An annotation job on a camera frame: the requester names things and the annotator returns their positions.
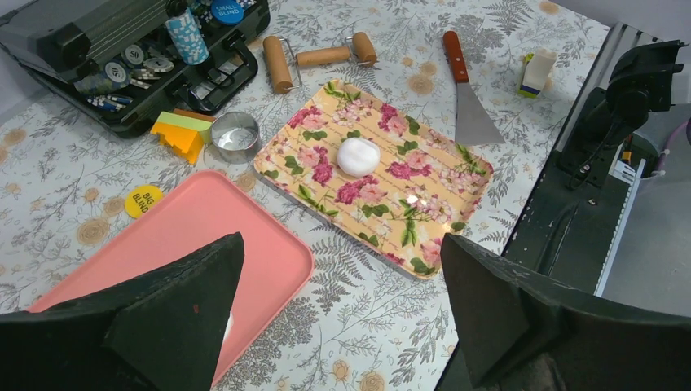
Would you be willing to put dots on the orange green sticky notes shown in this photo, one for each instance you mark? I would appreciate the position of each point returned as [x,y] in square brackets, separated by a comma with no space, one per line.
[185,132]

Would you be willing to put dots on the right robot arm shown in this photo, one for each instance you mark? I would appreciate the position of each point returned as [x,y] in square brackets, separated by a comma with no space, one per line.
[645,79]

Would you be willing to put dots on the yellow big blind button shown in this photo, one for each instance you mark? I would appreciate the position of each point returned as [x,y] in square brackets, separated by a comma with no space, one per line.
[142,199]

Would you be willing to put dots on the wooden double-ended rolling pin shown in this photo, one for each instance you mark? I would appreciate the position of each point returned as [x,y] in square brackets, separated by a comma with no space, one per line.
[284,65]

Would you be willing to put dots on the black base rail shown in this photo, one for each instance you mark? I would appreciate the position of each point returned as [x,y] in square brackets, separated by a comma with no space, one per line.
[562,234]

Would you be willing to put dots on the white green eraser block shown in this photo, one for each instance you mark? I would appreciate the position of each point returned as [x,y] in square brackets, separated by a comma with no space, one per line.
[536,69]

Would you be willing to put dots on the pink plastic tray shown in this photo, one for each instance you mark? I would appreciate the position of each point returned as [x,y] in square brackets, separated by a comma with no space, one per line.
[203,208]

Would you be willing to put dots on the black poker chip case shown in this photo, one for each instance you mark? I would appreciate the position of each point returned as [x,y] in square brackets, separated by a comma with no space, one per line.
[115,61]

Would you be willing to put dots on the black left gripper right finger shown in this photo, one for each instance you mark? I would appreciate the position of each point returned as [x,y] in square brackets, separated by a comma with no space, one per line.
[593,343]

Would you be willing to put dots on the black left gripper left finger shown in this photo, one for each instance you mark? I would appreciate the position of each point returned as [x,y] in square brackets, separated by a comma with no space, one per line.
[162,330]

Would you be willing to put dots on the floral yellow tray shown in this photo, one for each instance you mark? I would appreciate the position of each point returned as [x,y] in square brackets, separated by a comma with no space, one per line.
[424,187]

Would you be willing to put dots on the blue small blind button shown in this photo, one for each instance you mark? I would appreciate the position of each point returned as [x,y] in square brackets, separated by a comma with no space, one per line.
[227,12]

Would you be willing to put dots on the white dough ball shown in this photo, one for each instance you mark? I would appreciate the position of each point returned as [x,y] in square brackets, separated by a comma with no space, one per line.
[358,157]

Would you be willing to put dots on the blue white chip stack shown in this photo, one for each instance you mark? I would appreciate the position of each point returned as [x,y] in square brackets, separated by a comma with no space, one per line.
[187,38]

